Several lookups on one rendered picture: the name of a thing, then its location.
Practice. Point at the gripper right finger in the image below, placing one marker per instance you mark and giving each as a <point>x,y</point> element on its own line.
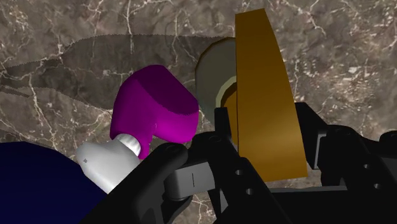
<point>341,149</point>

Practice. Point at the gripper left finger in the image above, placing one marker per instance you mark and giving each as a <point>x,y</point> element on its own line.
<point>145,192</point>

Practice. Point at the golden brown block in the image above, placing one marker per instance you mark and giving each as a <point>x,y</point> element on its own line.
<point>263,102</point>

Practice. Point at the white bottle with magenta cap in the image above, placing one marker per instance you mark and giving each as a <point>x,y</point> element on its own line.
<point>149,105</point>

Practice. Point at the dark blue round object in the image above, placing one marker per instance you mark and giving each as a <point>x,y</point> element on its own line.
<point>40,186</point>

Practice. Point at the grey round dish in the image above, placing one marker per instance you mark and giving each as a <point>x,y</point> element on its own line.
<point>214,68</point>

